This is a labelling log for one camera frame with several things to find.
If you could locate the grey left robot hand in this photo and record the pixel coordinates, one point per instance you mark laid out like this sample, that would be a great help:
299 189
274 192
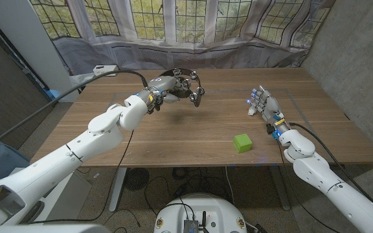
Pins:
164 84

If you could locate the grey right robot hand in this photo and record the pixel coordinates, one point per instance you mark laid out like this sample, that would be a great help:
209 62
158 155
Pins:
270 105

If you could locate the black half-moon tambourine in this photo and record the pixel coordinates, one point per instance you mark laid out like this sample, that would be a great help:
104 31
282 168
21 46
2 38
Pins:
197 97

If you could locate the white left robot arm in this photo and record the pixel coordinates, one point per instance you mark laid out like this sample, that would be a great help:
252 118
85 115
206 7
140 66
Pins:
92 132

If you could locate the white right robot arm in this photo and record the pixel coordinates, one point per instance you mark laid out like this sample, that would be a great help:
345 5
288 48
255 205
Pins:
312 168

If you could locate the green cube block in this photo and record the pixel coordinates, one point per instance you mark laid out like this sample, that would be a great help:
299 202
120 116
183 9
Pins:
242 143

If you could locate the white crumpled tissue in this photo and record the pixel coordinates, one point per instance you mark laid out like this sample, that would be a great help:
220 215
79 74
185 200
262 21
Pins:
251 111

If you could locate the printed window backdrop cloth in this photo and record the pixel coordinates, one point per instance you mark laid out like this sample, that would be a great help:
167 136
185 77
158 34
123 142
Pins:
189 55

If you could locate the white power strip box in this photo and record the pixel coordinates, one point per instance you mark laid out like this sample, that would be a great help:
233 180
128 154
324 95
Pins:
104 69

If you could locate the grey table leg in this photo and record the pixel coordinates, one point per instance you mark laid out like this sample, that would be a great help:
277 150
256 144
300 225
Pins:
280 191

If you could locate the black round floor fan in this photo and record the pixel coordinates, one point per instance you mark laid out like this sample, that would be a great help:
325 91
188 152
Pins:
136 179

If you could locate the white table leg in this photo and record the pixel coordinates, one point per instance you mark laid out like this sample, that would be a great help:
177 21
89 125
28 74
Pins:
118 191

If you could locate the white robot torso base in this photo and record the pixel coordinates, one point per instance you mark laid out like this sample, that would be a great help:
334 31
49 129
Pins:
219 210

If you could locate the white pillar panel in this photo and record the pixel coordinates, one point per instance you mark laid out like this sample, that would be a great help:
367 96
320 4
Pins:
28 39

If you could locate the white floor cabinet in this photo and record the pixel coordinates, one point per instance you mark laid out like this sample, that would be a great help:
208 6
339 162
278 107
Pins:
73 197

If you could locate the blue-grey cushion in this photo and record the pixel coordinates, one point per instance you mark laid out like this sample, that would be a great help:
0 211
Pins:
2 161

